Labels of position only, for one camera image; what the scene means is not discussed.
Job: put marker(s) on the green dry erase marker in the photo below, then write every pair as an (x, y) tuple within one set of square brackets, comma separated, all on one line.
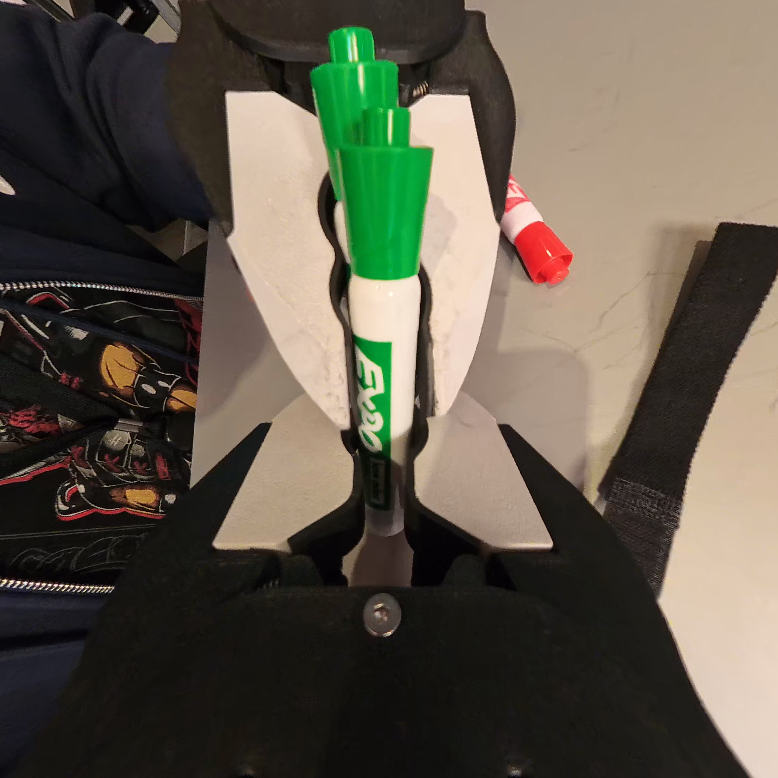
[(353, 85), (383, 243)]

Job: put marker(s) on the dark zip jacket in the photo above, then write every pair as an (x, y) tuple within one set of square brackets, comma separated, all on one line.
[(61, 249)]

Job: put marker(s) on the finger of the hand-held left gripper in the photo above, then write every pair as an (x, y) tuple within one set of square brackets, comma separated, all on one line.
[(462, 243), (274, 231)]

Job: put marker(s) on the red dry erase marker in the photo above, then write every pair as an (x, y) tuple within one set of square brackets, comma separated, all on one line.
[(535, 237)]

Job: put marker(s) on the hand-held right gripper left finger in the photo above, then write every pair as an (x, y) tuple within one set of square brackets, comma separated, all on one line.
[(274, 492)]

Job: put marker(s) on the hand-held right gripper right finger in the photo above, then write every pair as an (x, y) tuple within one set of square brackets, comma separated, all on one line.
[(486, 486)]

